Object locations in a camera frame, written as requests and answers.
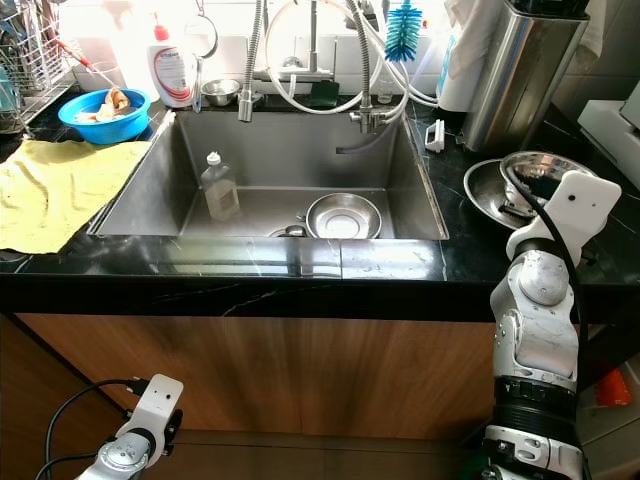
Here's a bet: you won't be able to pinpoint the round hanging steel strainer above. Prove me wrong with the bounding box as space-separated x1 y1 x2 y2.
182 0 222 60

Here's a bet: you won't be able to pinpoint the white red pump soap bottle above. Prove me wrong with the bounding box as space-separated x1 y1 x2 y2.
146 11 197 110

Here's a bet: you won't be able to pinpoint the stainless steel sink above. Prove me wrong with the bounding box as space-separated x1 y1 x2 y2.
87 107 450 242

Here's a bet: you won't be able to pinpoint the grey gooseneck tap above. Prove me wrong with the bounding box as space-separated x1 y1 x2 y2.
344 0 407 135

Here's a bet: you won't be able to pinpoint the small deep steel bowl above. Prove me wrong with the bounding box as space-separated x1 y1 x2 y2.
499 150 597 220

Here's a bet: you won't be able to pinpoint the white water purifier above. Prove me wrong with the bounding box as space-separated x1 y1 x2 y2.
434 0 512 114

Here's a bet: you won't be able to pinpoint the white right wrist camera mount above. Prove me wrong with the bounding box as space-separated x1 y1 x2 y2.
506 169 624 262

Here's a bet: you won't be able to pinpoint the tall steel container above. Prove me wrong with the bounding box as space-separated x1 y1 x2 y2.
459 0 590 154

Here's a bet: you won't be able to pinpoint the brown food scraps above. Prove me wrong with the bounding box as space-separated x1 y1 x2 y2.
81 87 137 124

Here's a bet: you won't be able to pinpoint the teal plastic container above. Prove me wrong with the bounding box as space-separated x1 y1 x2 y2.
0 69 22 112

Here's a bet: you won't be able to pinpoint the orange object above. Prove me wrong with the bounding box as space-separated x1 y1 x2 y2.
594 367 634 410

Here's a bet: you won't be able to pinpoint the steel drain strainer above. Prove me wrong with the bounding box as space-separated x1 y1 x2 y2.
267 224 310 240

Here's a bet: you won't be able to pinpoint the wooden base cabinet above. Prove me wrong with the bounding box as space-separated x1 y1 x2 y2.
0 312 503 443

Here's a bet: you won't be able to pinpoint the steel wire dish rack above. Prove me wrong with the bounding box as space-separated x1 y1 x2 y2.
0 0 77 132

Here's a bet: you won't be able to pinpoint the dark sponge holder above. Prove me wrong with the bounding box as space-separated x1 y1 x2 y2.
307 79 342 110

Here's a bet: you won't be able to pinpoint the clear plastic bottle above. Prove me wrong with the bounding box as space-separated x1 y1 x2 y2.
199 151 242 224

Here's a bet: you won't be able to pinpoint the white countertop appliance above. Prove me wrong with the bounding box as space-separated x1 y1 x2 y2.
574 79 640 163

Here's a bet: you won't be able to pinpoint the white spray bottle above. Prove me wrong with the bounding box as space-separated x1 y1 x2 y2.
102 0 147 91

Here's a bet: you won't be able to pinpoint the blue bottle brush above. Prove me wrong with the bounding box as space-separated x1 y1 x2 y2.
383 0 424 64

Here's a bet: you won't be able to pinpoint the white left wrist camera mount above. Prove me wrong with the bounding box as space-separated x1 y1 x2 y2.
104 374 185 452

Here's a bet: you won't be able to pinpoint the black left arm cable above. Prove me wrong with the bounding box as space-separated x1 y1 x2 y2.
34 376 153 480

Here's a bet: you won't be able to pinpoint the large steel plate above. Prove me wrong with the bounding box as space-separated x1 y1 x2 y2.
462 157 562 232

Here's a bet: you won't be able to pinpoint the wide shallow steel bowl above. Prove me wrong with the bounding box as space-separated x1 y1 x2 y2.
304 191 384 241

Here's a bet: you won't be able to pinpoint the blue plastic bowl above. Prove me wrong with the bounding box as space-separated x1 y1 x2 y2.
57 87 152 147

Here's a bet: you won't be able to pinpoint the white looped hose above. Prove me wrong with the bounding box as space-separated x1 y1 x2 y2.
262 0 373 116

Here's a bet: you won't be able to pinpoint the tiny steel bowl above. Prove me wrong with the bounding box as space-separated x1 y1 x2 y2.
199 78 243 108

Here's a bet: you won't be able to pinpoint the yellow dish cloth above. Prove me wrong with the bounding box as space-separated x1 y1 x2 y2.
0 138 154 255

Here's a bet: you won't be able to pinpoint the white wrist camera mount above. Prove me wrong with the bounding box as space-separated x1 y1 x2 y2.
506 169 624 262
104 374 185 452

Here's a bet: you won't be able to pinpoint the red handled utensil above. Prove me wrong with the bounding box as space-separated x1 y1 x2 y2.
59 37 107 82

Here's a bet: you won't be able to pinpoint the small white plastic clip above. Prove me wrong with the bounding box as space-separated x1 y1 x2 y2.
423 119 447 154

